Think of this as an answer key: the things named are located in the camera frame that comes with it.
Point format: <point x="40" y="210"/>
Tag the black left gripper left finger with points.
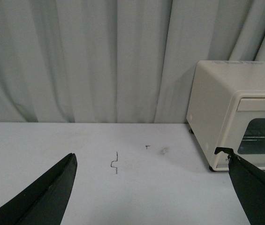
<point x="44" y="201"/>

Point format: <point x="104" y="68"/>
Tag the pale grey curtain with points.
<point x="125" y="61"/>

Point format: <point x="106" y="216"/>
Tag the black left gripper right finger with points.
<point x="249" y="184"/>

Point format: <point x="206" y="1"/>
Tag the cream toaster oven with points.
<point x="217" y="89"/>

